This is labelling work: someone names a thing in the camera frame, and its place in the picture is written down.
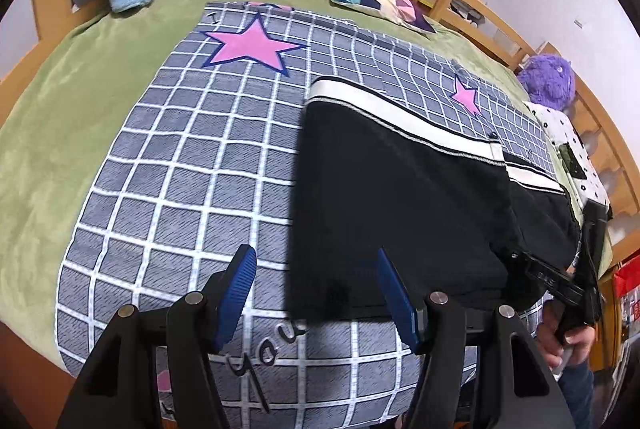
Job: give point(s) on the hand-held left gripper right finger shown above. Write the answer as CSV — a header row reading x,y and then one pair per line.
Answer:
x,y
397,304

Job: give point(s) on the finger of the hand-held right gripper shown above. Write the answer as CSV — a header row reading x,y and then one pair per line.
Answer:
x,y
550,279

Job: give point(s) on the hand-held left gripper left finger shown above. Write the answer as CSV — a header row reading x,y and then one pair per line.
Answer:
x,y
235,304

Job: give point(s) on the black pants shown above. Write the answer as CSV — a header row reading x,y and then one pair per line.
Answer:
x,y
400,189

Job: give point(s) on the person's right hand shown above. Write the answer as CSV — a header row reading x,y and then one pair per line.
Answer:
x,y
550,329

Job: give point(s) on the red printed bag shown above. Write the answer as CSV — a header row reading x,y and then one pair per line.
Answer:
x,y
629,289

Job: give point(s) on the dark green cloth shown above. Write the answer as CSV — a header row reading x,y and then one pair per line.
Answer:
x,y
570,159

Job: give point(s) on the person's blue jeans leg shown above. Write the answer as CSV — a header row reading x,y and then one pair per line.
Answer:
x,y
580,394

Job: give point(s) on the white flower print pillow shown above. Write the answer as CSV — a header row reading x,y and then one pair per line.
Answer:
x,y
560,124

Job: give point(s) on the grey checked star bedsheet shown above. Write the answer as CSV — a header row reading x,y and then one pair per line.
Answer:
x,y
175,169

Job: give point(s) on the purple plush toy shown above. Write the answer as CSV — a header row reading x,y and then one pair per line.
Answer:
x,y
547,76

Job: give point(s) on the green fleece blanket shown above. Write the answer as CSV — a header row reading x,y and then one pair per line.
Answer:
x,y
75,84

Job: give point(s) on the white wall switch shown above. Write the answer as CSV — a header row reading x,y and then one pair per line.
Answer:
x,y
579,21

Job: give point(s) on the wooden bed frame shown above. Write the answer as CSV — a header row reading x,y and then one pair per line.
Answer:
x,y
50,4

